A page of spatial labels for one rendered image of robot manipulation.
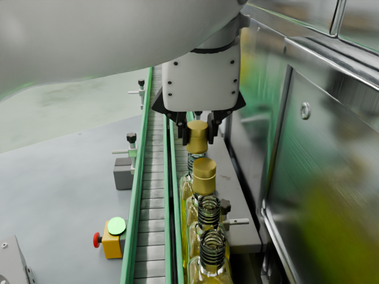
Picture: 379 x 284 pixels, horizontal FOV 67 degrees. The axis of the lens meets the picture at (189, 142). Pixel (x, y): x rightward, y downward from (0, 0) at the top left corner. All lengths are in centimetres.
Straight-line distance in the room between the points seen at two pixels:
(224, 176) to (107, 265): 40
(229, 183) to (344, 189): 53
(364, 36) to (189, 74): 18
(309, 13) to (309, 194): 22
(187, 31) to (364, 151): 20
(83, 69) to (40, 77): 2
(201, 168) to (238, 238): 32
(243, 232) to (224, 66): 45
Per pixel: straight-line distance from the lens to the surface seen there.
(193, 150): 44
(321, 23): 37
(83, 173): 114
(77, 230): 93
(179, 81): 36
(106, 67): 17
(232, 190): 81
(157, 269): 64
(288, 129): 44
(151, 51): 17
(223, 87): 37
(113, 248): 80
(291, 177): 44
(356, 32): 32
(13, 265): 74
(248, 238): 69
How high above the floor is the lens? 140
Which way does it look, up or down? 31 degrees down
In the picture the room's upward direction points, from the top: straight up
